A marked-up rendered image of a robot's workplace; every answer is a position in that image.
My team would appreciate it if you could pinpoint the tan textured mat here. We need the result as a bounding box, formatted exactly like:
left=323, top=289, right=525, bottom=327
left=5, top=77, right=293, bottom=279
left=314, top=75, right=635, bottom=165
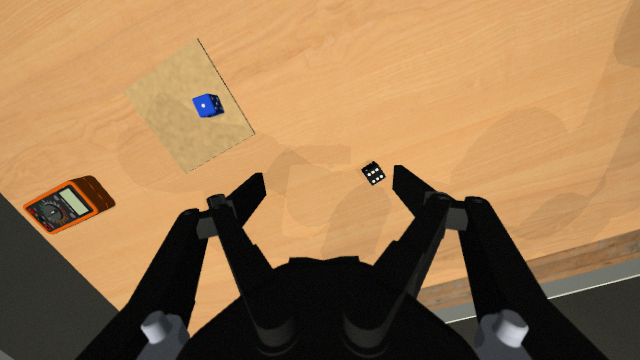
left=123, top=38, right=256, bottom=174

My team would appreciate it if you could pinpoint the black die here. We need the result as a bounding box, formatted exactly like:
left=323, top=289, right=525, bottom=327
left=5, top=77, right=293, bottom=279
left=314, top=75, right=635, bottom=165
left=361, top=161, right=386, bottom=186

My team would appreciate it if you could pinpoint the orange digital multimeter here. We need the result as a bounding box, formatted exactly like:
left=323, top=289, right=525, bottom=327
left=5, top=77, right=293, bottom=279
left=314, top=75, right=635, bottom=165
left=23, top=175, right=115, bottom=234

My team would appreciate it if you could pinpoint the blue die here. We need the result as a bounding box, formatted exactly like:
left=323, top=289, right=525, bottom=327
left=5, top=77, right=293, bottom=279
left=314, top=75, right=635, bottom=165
left=192, top=93, right=224, bottom=118

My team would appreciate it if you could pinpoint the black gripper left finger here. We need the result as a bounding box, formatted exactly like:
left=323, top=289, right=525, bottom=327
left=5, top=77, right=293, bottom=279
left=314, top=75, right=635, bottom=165
left=75, top=172, right=298, bottom=360

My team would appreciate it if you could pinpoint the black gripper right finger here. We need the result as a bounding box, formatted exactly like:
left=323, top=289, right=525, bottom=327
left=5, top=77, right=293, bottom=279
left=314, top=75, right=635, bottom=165
left=343, top=165, right=609, bottom=360

